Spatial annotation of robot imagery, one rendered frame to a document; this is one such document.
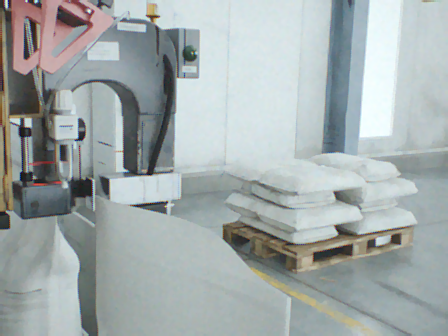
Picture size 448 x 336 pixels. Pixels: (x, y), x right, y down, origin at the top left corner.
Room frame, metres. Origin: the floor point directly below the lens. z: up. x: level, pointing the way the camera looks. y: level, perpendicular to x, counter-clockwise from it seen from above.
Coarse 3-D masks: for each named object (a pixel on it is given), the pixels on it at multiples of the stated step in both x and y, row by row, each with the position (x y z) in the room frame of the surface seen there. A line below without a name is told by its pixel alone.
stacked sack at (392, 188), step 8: (368, 184) 3.90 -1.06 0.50; (376, 184) 3.92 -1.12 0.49; (384, 184) 3.94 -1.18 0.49; (392, 184) 3.96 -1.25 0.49; (400, 184) 4.00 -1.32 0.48; (408, 184) 4.04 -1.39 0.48; (336, 192) 3.91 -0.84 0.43; (344, 192) 3.88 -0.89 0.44; (352, 192) 3.84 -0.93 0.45; (360, 192) 3.79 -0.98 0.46; (368, 192) 3.77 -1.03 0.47; (376, 192) 3.81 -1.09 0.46; (384, 192) 3.86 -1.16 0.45; (392, 192) 3.92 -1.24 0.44; (400, 192) 3.97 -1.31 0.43; (408, 192) 4.03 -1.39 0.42; (416, 192) 4.10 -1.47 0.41; (344, 200) 3.89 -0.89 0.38; (352, 200) 3.82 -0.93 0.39; (360, 200) 3.76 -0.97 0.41; (368, 200) 3.77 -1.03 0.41; (376, 200) 3.83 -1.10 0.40
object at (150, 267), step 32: (96, 224) 0.88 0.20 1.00; (128, 224) 0.82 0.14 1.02; (160, 224) 0.78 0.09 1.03; (192, 224) 0.73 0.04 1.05; (96, 256) 0.88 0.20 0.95; (128, 256) 0.65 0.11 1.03; (160, 256) 0.60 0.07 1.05; (192, 256) 0.73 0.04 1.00; (224, 256) 0.65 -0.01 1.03; (96, 288) 0.88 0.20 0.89; (128, 288) 0.65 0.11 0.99; (160, 288) 0.60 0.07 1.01; (192, 288) 0.57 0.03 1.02; (224, 288) 0.54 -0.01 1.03; (256, 288) 0.52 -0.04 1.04; (128, 320) 0.65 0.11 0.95; (160, 320) 0.60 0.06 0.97; (192, 320) 0.57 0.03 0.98; (224, 320) 0.54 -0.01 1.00; (256, 320) 0.51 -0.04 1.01; (288, 320) 0.48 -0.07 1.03
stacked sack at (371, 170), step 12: (324, 156) 4.33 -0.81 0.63; (336, 156) 4.32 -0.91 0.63; (348, 156) 4.35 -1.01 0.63; (336, 168) 4.12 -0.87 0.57; (348, 168) 4.04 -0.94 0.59; (360, 168) 3.96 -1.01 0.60; (372, 168) 3.98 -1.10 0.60; (384, 168) 4.06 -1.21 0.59; (396, 168) 4.13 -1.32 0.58; (372, 180) 3.96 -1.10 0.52
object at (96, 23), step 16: (48, 0) 0.52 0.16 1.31; (64, 0) 0.54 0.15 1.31; (80, 0) 0.53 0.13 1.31; (96, 0) 0.54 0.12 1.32; (48, 16) 0.53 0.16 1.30; (80, 16) 0.54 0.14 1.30; (96, 16) 0.54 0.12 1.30; (48, 32) 0.53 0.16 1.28; (96, 32) 0.55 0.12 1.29; (48, 48) 0.53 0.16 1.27; (80, 48) 0.55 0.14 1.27; (48, 64) 0.54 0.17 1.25; (64, 64) 0.54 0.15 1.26
